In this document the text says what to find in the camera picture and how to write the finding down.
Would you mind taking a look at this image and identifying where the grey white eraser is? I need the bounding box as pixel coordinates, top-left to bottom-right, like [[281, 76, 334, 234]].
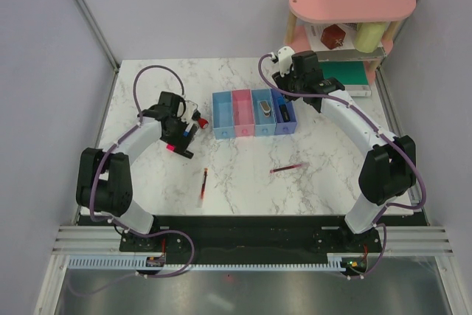
[[259, 100, 271, 117]]

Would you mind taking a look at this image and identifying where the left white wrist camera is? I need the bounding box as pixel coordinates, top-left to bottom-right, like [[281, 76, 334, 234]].
[[180, 100, 200, 123]]

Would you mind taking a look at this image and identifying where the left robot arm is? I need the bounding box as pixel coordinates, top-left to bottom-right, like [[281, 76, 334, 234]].
[[76, 91, 207, 251]]

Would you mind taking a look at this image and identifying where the green grey book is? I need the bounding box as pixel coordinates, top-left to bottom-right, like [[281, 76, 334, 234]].
[[320, 61, 372, 97]]

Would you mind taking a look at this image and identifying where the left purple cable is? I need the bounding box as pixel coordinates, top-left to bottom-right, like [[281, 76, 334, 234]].
[[68, 65, 196, 298]]

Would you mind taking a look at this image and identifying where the red black pen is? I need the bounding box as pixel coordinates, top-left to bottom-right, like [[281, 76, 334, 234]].
[[198, 167, 208, 208]]

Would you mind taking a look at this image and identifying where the white cable duct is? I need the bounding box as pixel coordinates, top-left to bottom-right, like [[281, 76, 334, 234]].
[[67, 255, 358, 271]]

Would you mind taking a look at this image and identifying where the white book on shelf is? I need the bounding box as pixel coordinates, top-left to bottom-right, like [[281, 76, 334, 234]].
[[305, 22, 392, 63]]

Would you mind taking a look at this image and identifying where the blue cap black highlighter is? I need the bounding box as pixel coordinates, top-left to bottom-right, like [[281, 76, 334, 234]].
[[277, 97, 291, 122]]

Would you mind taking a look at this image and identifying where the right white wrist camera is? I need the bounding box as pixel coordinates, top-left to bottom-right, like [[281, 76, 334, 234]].
[[277, 46, 295, 77]]

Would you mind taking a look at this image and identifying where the blue grey eraser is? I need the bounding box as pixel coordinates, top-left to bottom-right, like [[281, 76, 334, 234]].
[[184, 124, 193, 136]]

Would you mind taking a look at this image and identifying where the pale yellow cylinder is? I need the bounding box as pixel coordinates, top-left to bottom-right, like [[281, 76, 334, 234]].
[[353, 21, 386, 53]]

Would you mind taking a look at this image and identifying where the purple drawer bin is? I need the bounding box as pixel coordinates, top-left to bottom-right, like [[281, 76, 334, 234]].
[[271, 89, 297, 135]]

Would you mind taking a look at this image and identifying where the light blue drawer bin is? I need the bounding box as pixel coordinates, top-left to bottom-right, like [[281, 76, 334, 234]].
[[212, 91, 235, 139]]

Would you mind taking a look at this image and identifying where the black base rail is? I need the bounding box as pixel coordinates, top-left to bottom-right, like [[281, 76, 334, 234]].
[[77, 213, 381, 260]]

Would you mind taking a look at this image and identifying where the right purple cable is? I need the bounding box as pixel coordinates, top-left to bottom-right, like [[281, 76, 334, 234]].
[[257, 52, 428, 281]]

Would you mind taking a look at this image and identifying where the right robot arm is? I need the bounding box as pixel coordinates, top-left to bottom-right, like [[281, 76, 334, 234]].
[[268, 46, 417, 252]]

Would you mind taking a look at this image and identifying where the red gel pen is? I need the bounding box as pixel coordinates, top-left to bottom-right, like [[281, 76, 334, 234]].
[[269, 162, 307, 173]]

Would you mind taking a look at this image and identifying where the pink wooden shelf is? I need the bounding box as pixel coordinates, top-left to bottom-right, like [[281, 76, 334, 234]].
[[282, 0, 417, 72]]

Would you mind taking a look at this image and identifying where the pink drawer bin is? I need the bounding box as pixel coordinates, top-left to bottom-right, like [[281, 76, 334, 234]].
[[232, 89, 255, 137]]

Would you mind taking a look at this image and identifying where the red black stamp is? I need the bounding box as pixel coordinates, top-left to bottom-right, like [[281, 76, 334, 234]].
[[193, 117, 209, 129]]

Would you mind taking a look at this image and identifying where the dark red cube box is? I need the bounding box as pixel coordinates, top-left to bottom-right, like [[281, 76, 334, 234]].
[[320, 24, 346, 50]]

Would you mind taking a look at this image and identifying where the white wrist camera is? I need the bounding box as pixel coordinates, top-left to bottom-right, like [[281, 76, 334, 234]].
[[180, 100, 200, 123], [277, 46, 295, 77]]

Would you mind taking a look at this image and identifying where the purple cable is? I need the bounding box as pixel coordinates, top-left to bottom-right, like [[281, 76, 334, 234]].
[[257, 52, 428, 281], [68, 65, 196, 298]]

